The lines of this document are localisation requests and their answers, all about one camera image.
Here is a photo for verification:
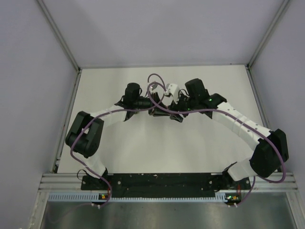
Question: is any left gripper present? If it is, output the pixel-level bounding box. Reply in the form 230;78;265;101
133;92;170;116

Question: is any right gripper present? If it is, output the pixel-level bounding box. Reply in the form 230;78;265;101
167;91;198;123

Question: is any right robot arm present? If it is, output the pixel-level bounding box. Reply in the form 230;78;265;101
165;78;289;189

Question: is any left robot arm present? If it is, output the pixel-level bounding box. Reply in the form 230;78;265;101
65;82;166;189

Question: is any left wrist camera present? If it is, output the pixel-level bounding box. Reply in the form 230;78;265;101
149;82;158;94

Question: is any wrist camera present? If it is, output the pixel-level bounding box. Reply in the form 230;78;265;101
149;82;158;94
164;83;180;104

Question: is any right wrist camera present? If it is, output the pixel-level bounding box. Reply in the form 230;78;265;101
164;83;180;104

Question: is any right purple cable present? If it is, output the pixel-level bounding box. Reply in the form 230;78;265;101
147;82;286;184

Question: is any purple cable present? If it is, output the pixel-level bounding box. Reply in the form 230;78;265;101
147;82;286;184
71;73;167;201

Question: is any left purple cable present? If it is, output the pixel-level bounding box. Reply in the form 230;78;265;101
71;73;167;201

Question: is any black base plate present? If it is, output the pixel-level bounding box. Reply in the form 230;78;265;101
81;173;252;198

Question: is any grey cable duct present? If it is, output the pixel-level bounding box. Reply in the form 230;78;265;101
48;192;240;203

